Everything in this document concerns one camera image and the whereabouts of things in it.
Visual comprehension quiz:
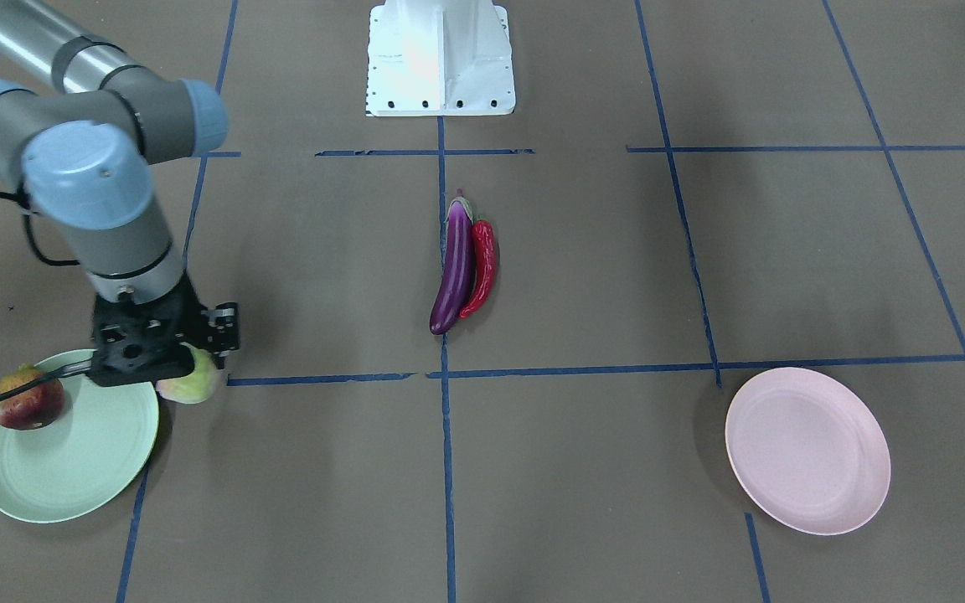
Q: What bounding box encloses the light green plate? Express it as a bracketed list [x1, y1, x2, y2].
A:
[0, 375, 160, 523]

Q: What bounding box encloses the pink plate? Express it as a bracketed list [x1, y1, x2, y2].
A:
[725, 367, 892, 537]

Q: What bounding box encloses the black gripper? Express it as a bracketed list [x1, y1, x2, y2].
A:
[85, 275, 240, 387]

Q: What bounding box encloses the white pedestal column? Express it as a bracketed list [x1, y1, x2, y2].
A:
[365, 1, 517, 117]

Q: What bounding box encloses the purple eggplant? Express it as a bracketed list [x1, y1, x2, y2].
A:
[429, 188, 475, 336]

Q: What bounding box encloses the red chili pepper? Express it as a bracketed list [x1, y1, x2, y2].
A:
[458, 220, 498, 319]

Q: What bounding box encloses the pale green peach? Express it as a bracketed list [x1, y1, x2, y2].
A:
[154, 343, 219, 405]

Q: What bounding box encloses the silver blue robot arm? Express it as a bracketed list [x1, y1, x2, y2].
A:
[0, 1, 239, 387]

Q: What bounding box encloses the red yellow apple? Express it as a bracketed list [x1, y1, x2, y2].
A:
[0, 365, 66, 430]

